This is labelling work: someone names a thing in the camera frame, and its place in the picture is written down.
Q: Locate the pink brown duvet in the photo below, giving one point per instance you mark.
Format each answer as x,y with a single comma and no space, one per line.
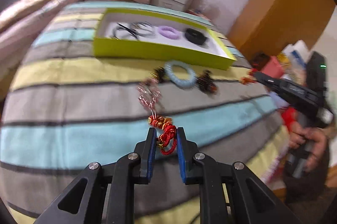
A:
22,22

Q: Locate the black hair tie teal bead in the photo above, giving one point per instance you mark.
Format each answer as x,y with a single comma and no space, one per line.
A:
121,31

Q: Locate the black right camera box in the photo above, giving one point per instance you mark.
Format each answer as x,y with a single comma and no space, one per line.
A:
316,76

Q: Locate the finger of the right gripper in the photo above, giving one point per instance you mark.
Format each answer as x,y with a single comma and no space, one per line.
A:
259,76

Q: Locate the wooden wardrobe right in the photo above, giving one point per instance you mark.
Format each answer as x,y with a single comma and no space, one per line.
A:
268,26

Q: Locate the black fitness band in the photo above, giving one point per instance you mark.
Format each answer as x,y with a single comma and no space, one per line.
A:
195,37

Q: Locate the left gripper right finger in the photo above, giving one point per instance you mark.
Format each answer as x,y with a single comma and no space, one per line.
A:
228,193

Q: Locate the striped bedspread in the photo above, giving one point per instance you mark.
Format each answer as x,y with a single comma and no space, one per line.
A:
66,108

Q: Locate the pink plastic bucket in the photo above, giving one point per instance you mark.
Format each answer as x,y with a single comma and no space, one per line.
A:
273,68

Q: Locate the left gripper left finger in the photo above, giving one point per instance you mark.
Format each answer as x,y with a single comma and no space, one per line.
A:
105,192

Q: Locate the white blue paper bag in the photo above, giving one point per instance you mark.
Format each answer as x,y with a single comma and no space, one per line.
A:
295,57

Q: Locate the red knotted bracelet gold beads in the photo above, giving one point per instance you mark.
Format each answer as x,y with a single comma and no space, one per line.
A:
167,140

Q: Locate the lime green tray box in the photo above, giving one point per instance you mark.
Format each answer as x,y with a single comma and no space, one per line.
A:
161,38

